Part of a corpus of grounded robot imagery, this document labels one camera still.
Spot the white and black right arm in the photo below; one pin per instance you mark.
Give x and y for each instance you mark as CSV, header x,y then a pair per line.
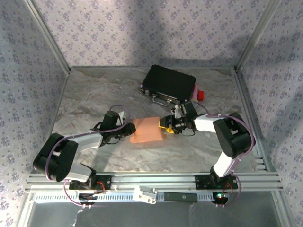
x,y
232,134

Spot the black hard case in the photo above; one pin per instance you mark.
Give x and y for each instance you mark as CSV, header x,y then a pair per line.
x,y
169,82

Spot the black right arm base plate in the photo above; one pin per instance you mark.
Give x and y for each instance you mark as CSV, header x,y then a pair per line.
x,y
203,180

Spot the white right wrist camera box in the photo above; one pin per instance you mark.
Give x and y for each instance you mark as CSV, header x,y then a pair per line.
x,y
177,111

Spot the white plastic bracket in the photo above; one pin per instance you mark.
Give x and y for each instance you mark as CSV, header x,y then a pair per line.
x,y
144,195

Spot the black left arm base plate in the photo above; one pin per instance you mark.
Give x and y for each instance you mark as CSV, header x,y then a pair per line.
x,y
104,183

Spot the orange cloth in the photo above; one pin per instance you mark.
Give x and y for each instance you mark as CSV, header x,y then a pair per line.
x,y
146,130

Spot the aluminium side rail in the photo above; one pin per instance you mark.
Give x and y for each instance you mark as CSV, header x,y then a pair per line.
x,y
248,94
59,99

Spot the pink microphone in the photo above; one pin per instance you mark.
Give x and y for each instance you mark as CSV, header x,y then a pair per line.
x,y
195,92

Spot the aluminium corner post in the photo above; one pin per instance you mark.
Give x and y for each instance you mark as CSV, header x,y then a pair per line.
x,y
258,35
47,35

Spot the black bar device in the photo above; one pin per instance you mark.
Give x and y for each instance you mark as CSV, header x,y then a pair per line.
x,y
181,197

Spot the red block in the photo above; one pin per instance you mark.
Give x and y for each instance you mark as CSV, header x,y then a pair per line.
x,y
201,95

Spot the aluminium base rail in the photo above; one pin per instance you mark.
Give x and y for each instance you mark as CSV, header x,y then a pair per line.
x,y
154,179

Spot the circuit board with green light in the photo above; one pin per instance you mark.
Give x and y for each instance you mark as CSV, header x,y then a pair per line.
x,y
220,197

